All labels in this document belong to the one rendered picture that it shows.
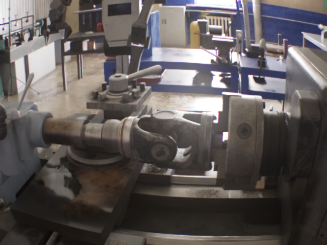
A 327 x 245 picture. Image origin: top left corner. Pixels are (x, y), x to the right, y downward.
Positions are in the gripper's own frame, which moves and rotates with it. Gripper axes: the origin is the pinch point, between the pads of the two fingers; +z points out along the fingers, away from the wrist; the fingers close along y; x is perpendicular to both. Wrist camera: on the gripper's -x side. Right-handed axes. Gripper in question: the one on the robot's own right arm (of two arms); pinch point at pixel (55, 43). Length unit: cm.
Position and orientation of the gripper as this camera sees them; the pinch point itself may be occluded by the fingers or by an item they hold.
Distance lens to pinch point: 150.6
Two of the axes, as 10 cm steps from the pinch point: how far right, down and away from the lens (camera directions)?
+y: 10.0, -0.2, -0.5
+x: 0.5, 1.1, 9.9
